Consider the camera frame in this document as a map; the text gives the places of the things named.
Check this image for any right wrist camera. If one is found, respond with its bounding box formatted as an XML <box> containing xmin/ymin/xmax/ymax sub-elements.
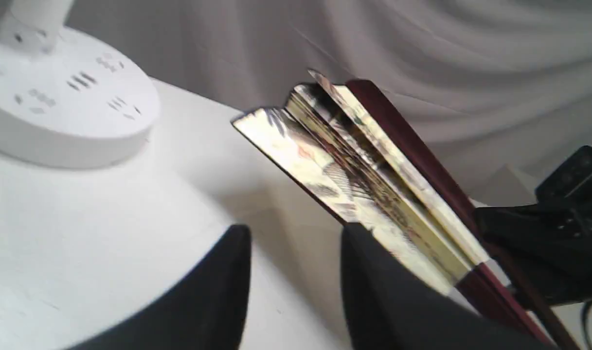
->
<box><xmin>535</xmin><ymin>145</ymin><xmax>592</xmax><ymax>202</ymax></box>

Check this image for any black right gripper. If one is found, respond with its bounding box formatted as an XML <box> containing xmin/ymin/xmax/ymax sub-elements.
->
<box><xmin>473</xmin><ymin>204</ymin><xmax>592</xmax><ymax>305</ymax></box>

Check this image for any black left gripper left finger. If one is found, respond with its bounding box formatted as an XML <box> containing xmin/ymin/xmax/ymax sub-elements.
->
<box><xmin>74</xmin><ymin>225</ymin><xmax>252</xmax><ymax>350</ymax></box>

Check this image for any white desk lamp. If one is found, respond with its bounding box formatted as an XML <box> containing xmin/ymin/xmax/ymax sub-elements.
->
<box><xmin>0</xmin><ymin>0</ymin><xmax>161</xmax><ymax>169</ymax></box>

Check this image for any grey backdrop curtain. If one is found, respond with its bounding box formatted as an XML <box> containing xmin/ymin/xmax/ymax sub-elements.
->
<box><xmin>68</xmin><ymin>0</ymin><xmax>592</xmax><ymax>192</ymax></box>

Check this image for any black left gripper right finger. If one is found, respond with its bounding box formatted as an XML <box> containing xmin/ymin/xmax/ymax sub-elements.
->
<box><xmin>341</xmin><ymin>223</ymin><xmax>549</xmax><ymax>350</ymax></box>

